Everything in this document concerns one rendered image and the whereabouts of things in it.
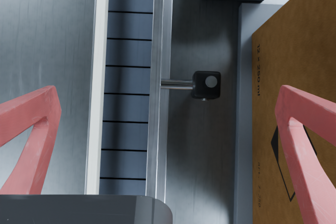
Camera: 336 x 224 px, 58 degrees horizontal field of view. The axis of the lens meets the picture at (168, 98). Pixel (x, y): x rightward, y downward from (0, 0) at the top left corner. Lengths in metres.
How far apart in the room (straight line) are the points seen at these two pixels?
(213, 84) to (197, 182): 0.21
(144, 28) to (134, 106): 0.11
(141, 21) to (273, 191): 0.28
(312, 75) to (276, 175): 0.14
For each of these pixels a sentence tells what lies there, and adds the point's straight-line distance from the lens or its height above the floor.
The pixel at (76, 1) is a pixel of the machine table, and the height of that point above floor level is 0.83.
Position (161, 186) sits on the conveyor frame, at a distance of 0.43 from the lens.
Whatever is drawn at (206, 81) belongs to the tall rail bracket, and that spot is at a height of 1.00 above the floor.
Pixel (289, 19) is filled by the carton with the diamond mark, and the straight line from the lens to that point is 0.35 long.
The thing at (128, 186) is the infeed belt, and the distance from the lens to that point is 0.43.
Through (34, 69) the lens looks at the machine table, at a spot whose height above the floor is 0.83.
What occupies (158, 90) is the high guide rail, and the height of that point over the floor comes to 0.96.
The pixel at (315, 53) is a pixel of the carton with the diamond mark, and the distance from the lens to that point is 0.29.
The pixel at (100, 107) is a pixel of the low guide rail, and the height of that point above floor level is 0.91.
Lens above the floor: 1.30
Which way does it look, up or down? 86 degrees down
